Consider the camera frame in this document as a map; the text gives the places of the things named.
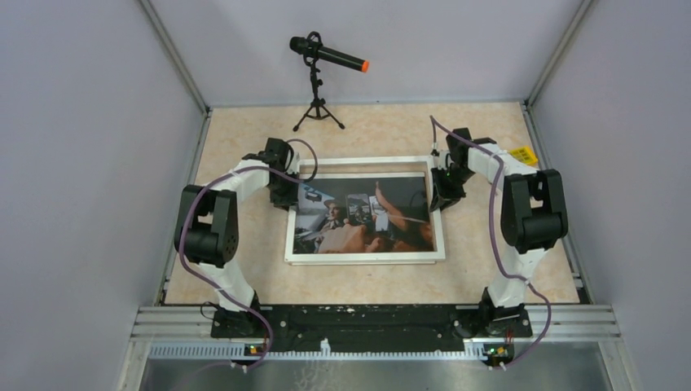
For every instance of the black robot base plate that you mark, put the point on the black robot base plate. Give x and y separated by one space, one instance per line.
374 328

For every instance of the yellow plastic box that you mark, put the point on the yellow plastic box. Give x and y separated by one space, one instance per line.
525 155

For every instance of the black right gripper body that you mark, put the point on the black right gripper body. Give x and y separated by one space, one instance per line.
449 183

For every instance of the white wooden photo frame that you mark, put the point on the white wooden photo frame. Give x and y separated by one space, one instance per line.
369 165

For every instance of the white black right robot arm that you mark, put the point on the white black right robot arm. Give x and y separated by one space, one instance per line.
532 218

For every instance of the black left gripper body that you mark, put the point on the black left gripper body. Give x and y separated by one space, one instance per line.
283 192

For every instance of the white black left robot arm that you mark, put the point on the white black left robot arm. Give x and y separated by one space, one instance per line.
207 233

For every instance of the black microphone orange tip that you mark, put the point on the black microphone orange tip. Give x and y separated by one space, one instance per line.
327 54

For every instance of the black tripod microphone stand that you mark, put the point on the black tripod microphone stand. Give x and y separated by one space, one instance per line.
317 109

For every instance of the printed photo with backing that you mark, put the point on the printed photo with backing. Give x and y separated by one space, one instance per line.
364 213

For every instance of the aluminium rail front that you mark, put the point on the aluminium rail front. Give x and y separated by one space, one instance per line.
184 332

